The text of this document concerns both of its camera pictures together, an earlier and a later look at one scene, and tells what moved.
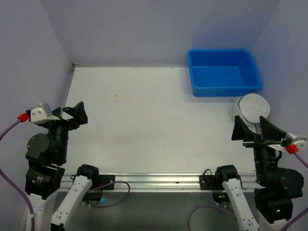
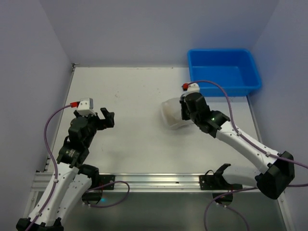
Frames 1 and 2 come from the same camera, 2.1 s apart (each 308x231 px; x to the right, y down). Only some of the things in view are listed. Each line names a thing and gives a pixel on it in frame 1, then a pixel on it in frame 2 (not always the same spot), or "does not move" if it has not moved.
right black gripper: x=261 y=142 -> x=183 y=110
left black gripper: x=64 y=121 -> x=97 y=119
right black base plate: x=208 y=181 does not move
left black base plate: x=106 y=179 does not move
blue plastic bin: x=223 y=72 does not move
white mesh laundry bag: x=250 y=107 -> x=171 y=110
